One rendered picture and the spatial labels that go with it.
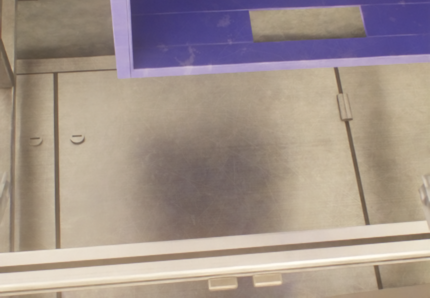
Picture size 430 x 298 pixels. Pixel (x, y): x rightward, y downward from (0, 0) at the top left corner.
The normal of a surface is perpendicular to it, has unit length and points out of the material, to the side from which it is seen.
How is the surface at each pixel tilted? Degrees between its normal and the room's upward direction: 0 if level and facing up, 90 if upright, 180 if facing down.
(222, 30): 90
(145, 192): 90
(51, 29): 0
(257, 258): 90
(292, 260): 90
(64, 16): 0
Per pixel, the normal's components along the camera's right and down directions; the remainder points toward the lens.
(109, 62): 0.08, -0.43
